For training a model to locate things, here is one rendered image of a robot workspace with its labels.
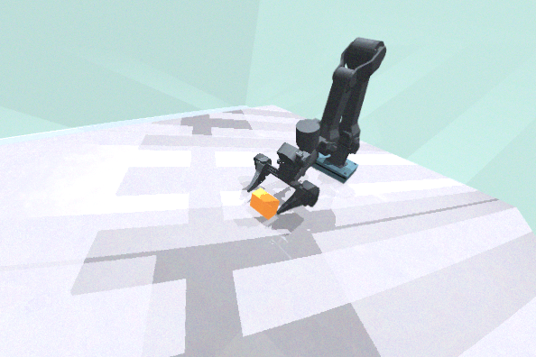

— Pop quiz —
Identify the orange block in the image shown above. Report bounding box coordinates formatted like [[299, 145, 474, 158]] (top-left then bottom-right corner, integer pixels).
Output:
[[250, 188, 280, 220]]

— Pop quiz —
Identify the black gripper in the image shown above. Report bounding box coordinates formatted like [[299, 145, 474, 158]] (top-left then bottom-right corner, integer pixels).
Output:
[[247, 153, 320, 215]]

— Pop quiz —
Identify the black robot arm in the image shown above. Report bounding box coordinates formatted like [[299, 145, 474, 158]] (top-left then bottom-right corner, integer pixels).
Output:
[[276, 37, 386, 175]]

